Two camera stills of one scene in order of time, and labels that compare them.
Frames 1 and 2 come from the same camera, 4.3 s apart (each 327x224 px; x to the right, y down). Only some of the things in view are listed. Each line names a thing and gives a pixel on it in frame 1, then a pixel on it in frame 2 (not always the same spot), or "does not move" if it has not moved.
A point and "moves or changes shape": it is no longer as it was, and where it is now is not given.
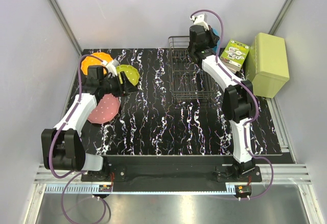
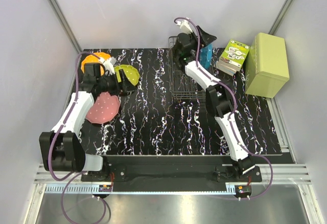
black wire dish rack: (188, 81) does not move
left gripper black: (125, 86) does not move
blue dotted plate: (215, 48) moves or changes shape
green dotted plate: (131, 73) does not move
